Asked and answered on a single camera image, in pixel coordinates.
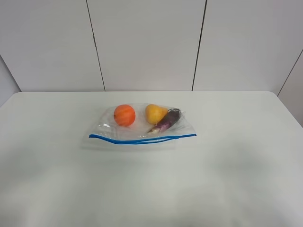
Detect clear zip bag blue seal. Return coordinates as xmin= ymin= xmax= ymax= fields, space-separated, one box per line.
xmin=87 ymin=103 xmax=197 ymax=145

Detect yellow pear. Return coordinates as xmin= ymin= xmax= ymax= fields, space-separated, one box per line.
xmin=145 ymin=104 xmax=168 ymax=125

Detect purple eggplant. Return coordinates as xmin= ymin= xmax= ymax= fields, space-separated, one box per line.
xmin=147 ymin=108 xmax=182 ymax=134

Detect orange fruit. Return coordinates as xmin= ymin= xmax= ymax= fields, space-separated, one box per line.
xmin=114 ymin=105 xmax=136 ymax=127

